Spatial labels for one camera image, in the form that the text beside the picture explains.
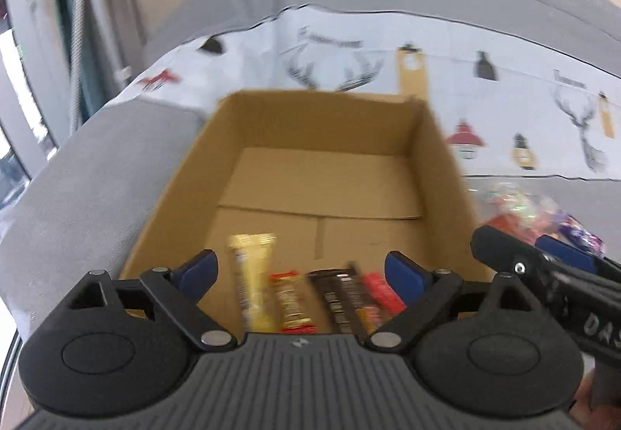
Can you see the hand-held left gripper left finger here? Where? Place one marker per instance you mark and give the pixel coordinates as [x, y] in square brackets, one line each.
[200, 271]

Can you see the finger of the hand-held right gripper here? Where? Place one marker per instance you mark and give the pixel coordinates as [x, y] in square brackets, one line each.
[504, 251]
[567, 253]

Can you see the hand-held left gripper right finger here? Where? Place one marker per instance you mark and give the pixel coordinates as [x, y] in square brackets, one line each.
[403, 275]

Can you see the pile of colourful snacks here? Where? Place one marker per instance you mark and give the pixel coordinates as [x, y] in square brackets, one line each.
[521, 214]

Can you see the gold snack bar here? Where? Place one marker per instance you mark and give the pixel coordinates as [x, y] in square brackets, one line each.
[253, 279]

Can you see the dark brown snack bar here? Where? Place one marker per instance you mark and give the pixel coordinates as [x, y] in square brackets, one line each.
[342, 301]

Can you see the red and brown snack bar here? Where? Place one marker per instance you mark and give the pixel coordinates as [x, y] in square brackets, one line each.
[291, 301]

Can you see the brown cardboard box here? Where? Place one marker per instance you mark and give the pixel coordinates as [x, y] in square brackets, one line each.
[310, 177]

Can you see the person's right hand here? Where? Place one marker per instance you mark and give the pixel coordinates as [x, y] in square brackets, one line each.
[584, 393]

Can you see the white printed cloth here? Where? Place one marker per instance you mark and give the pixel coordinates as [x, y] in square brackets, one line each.
[509, 85]

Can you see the hanging grey curtain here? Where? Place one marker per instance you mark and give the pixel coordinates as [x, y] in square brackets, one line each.
[77, 51]

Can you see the window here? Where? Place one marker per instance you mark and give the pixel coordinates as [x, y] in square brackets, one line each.
[19, 71]

